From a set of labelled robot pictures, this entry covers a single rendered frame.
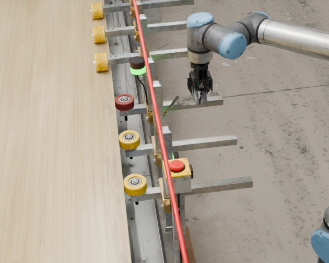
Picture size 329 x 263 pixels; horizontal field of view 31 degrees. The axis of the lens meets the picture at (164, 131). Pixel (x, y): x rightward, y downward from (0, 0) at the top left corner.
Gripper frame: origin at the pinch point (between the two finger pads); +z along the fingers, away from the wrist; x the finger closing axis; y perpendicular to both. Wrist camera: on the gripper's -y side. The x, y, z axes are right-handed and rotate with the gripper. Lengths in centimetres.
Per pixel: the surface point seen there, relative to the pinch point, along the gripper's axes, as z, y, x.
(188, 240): 92, -11, -4
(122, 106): 9.3, -15.2, -28.8
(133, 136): 8.4, 6.1, -26.4
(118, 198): 9, 38, -35
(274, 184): 99, -48, 52
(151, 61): -11.5, -13.3, -15.9
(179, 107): 14.4, -17.0, -5.2
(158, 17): 90, -243, 15
